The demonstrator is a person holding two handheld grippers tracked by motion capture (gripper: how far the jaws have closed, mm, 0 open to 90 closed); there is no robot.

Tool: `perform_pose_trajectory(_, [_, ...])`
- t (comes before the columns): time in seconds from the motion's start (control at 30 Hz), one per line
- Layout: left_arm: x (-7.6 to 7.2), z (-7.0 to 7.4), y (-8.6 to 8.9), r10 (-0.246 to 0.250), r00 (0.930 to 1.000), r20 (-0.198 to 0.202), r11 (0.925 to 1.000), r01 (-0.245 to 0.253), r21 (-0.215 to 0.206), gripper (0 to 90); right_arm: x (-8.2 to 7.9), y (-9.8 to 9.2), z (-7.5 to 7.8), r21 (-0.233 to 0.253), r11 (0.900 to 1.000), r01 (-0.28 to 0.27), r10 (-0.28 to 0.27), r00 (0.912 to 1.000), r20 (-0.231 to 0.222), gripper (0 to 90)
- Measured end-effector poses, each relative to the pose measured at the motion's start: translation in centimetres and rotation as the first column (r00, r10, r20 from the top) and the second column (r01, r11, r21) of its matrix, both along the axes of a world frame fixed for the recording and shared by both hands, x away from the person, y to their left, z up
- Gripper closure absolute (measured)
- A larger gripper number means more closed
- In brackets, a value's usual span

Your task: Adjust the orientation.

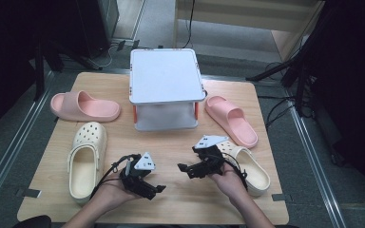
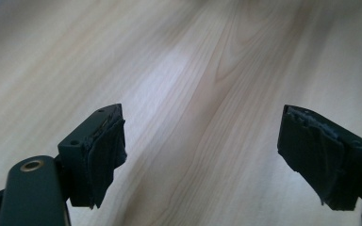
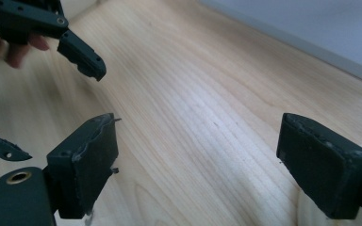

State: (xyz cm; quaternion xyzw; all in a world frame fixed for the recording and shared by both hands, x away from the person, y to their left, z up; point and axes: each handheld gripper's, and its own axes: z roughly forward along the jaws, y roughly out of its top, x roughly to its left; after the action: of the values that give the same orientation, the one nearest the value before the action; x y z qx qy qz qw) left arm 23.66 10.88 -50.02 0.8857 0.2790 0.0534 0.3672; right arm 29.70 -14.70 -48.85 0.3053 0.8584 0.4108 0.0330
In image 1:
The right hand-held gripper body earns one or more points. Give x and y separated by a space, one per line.
214 160

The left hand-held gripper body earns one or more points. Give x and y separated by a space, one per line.
136 177

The pink slide slipper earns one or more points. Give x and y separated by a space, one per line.
101 109
234 120

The cream perforated clog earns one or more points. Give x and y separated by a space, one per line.
256 177
85 164

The white two-tier shoe rack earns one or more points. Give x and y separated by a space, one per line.
166 76

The person's left hand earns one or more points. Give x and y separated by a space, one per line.
114 194

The person's right hand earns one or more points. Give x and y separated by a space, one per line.
231 183

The gray tape strip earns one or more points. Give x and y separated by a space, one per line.
278 197
31 193

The person's dark clothing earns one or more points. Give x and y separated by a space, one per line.
33 222

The black metal stand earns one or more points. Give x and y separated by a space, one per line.
39 69
301 72

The light wooden bench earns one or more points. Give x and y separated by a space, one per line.
250 12

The dark cabinet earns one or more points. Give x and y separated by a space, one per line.
98 25

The metal floor rail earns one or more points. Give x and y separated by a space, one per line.
316 167
19 139

